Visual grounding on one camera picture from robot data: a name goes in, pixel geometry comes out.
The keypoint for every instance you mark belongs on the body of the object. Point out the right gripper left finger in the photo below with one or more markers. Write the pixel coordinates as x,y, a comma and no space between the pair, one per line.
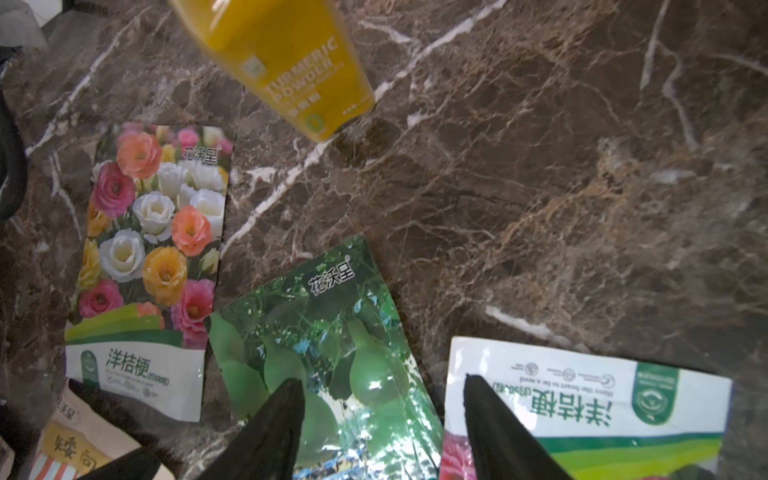
267,447

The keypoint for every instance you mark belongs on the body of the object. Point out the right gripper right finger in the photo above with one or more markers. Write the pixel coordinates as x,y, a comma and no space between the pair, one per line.
502,447

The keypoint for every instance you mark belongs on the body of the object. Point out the flower seed packet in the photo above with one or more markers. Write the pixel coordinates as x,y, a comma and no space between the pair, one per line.
598,417
150,263

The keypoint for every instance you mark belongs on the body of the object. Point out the green gourd packet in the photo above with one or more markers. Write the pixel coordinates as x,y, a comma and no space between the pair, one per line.
332,324

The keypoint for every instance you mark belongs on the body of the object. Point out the flower seed packet back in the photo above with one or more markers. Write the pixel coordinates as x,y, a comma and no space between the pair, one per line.
150,263

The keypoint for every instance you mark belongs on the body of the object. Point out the orange striped seed packet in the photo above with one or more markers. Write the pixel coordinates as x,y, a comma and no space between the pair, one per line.
76,440

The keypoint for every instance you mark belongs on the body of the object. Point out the yellow turmeric powder bottle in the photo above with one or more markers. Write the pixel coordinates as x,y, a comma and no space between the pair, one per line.
295,56

